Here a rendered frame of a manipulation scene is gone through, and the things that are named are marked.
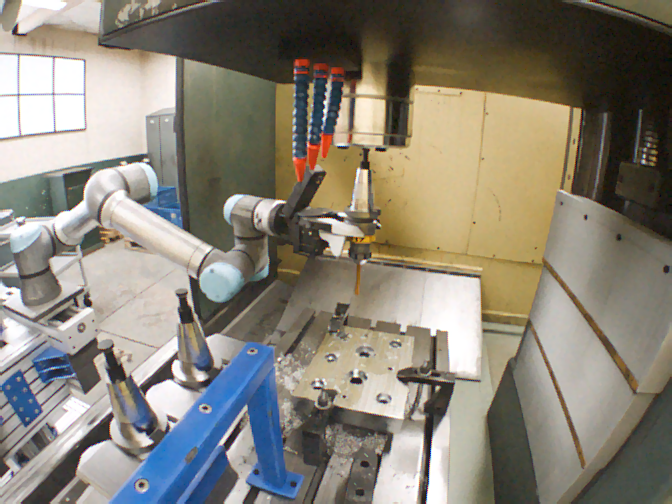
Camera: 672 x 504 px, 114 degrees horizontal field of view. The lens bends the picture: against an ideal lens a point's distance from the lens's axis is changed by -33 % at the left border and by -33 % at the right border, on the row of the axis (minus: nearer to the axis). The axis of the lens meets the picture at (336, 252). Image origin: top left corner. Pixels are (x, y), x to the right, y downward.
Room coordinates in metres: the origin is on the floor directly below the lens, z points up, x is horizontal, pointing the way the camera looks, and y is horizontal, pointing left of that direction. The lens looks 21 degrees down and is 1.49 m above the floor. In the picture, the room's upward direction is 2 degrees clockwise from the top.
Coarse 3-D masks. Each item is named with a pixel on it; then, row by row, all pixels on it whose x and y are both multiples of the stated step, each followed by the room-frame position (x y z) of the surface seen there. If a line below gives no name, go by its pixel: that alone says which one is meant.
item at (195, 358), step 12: (180, 324) 0.28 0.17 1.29; (192, 324) 0.28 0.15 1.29; (180, 336) 0.28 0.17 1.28; (192, 336) 0.28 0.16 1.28; (204, 336) 0.30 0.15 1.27; (180, 348) 0.28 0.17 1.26; (192, 348) 0.28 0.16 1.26; (204, 348) 0.29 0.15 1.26; (180, 360) 0.28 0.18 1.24; (192, 360) 0.27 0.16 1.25; (204, 360) 0.28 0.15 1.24; (192, 372) 0.27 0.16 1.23; (204, 372) 0.28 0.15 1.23
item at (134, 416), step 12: (108, 384) 0.17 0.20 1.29; (120, 384) 0.18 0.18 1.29; (132, 384) 0.19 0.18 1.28; (120, 396) 0.17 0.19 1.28; (132, 396) 0.18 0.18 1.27; (144, 396) 0.20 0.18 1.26; (120, 408) 0.17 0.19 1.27; (132, 408) 0.18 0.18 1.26; (144, 408) 0.19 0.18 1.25; (120, 420) 0.17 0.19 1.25; (132, 420) 0.17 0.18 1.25; (144, 420) 0.18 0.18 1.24; (156, 420) 0.19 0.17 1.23; (120, 432) 0.17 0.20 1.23; (132, 432) 0.17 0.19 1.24; (144, 432) 0.17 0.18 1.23
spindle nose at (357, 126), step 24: (360, 72) 0.46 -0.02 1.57; (384, 72) 0.47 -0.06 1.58; (408, 72) 0.49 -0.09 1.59; (360, 96) 0.46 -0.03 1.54; (384, 96) 0.47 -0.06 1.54; (408, 96) 0.49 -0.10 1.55; (360, 120) 0.46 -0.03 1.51; (384, 120) 0.47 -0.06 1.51; (408, 120) 0.49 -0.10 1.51; (336, 144) 0.48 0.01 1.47; (360, 144) 0.47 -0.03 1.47; (384, 144) 0.47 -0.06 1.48; (408, 144) 0.51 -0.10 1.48
